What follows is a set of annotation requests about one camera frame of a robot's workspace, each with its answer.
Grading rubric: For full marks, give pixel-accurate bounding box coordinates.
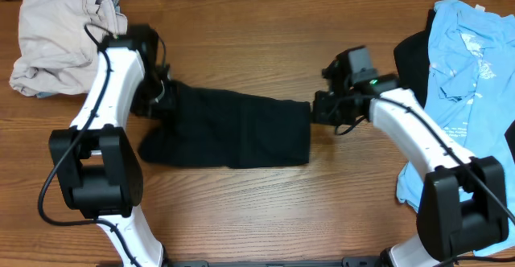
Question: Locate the black t-shirt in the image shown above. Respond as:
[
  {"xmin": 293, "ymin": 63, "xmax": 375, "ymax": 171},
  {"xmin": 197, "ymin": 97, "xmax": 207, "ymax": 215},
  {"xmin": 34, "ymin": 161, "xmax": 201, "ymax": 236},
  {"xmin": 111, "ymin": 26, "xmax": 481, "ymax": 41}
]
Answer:
[{"xmin": 138, "ymin": 80, "xmax": 311, "ymax": 169}]

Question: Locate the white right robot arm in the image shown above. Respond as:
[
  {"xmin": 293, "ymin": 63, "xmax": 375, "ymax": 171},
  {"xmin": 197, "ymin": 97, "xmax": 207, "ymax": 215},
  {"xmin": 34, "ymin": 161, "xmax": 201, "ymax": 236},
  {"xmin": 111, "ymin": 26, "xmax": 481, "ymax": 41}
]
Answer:
[{"xmin": 312, "ymin": 46, "xmax": 514, "ymax": 267}]

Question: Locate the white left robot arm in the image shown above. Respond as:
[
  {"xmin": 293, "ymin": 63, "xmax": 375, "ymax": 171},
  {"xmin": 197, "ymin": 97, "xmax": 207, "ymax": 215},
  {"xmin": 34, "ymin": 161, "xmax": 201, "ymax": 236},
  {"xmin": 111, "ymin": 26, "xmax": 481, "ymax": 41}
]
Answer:
[{"xmin": 37, "ymin": 24, "xmax": 176, "ymax": 266}]

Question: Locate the beige crumpled garment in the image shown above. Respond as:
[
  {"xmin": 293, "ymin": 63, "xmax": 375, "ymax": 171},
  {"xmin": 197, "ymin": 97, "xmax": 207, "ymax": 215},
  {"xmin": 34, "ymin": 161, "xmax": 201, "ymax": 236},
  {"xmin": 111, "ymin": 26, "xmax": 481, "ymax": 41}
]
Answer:
[{"xmin": 9, "ymin": 0, "xmax": 128, "ymax": 97}]

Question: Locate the light blue t-shirt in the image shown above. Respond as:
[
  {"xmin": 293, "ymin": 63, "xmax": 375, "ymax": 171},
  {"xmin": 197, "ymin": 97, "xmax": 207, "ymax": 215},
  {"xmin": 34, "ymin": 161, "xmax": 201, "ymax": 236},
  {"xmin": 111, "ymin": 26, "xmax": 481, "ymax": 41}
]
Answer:
[{"xmin": 396, "ymin": 0, "xmax": 515, "ymax": 258}]

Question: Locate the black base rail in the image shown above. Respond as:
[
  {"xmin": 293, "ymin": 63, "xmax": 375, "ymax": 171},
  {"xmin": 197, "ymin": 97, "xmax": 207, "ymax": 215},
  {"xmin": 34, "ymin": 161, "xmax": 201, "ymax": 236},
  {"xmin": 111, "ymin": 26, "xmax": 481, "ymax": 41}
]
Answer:
[{"xmin": 168, "ymin": 255, "xmax": 393, "ymax": 267}]

